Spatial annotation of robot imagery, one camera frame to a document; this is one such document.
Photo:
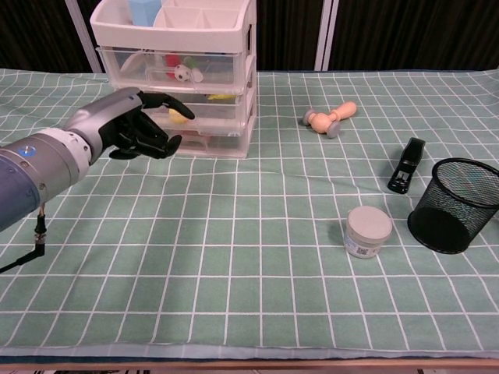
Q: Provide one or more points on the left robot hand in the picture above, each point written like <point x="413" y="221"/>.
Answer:
<point x="105" y="113"/>

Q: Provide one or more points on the clear plastic drawer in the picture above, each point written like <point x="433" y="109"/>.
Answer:
<point x="218" y="113"/>

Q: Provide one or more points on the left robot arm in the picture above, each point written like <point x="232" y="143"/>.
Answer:
<point x="23" y="175"/>

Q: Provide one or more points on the white plastic drawer cabinet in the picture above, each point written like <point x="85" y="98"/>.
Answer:
<point x="175" y="37"/>

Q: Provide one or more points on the clear drawer with ball toys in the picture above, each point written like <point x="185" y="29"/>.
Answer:
<point x="218" y="70"/>

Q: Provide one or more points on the clear drawer with pink toy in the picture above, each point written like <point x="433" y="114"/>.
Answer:
<point x="226" y="143"/>

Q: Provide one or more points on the white curved plastic piece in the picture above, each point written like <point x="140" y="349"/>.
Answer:
<point x="130" y="60"/>

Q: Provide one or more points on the red toy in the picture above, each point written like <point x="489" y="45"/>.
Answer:
<point x="171" y="60"/>

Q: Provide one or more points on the small toy soccer ball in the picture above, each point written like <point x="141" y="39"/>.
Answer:
<point x="181" y="73"/>

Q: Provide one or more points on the green white toy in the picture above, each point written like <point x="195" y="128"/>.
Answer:
<point x="191" y="62"/>

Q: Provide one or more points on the blue foam block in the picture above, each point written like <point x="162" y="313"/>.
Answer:
<point x="142" y="11"/>

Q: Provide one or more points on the yellow orange toy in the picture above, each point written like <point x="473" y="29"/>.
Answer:
<point x="222" y="97"/>

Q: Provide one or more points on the green checkered tablecloth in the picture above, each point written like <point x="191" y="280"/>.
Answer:
<point x="234" y="233"/>

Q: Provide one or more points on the wooden massage roller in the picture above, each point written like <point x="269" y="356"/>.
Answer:
<point x="323" y="124"/>

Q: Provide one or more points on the white jar grey lid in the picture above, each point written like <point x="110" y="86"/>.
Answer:
<point x="368" y="224"/>

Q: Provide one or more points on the black stapler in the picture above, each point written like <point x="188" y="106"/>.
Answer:
<point x="409" y="156"/>

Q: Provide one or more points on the black mesh pen cup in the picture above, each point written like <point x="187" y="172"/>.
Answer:
<point x="440" y="230"/>

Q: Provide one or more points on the white partition post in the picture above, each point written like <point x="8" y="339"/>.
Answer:
<point x="83" y="35"/>
<point x="325" y="35"/>

